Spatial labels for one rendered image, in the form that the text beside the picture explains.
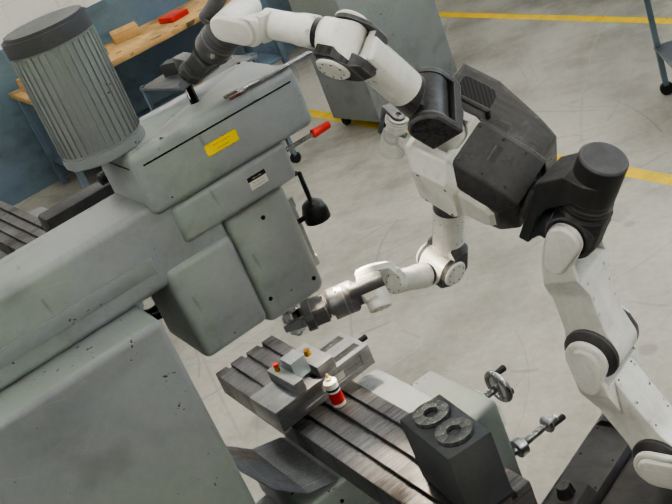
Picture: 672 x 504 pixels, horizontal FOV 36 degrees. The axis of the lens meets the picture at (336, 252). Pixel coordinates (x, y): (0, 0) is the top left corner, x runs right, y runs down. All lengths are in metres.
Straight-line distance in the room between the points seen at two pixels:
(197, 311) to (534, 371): 2.16
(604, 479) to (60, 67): 1.75
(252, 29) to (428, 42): 5.28
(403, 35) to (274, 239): 4.86
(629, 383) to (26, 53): 1.63
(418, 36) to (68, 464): 5.49
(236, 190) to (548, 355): 2.26
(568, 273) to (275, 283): 0.72
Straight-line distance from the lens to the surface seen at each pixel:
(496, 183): 2.40
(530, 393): 4.26
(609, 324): 2.59
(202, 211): 2.44
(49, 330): 2.38
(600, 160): 2.33
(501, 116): 2.48
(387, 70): 2.21
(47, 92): 2.33
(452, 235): 2.83
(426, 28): 7.46
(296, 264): 2.61
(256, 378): 3.23
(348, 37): 2.18
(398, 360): 4.72
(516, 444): 3.21
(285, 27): 2.22
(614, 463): 2.95
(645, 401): 2.73
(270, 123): 2.48
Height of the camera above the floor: 2.55
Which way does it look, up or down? 26 degrees down
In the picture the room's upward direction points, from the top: 22 degrees counter-clockwise
